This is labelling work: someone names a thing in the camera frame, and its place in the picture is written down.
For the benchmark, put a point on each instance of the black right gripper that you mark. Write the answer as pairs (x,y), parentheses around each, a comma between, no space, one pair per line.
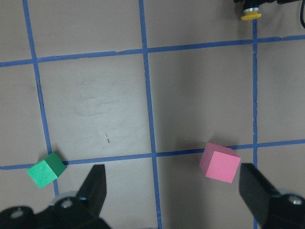
(260,2)

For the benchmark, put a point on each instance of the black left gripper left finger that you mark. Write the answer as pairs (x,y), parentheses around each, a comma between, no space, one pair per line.
(71,210)

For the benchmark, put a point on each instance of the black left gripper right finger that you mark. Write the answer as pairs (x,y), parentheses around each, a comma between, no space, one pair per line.
(271,208)

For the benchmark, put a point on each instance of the yellow push button switch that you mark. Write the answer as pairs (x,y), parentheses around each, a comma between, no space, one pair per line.
(250,12)

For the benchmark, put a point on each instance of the green cube near left base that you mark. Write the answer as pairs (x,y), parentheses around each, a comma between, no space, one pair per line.
(46,170)

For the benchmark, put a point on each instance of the pink cube near centre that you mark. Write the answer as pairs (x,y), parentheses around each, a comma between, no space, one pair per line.
(219,162)

